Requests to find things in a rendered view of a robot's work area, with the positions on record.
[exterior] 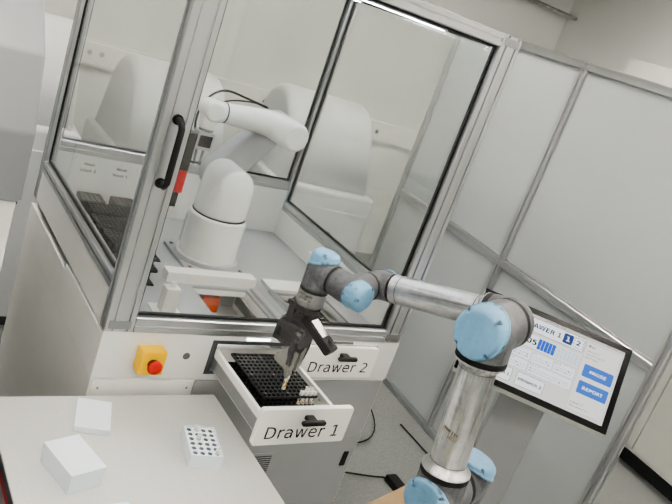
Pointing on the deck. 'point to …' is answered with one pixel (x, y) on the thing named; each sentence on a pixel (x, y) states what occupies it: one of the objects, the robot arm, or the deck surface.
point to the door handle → (173, 153)
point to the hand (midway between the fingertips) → (290, 374)
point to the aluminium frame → (138, 266)
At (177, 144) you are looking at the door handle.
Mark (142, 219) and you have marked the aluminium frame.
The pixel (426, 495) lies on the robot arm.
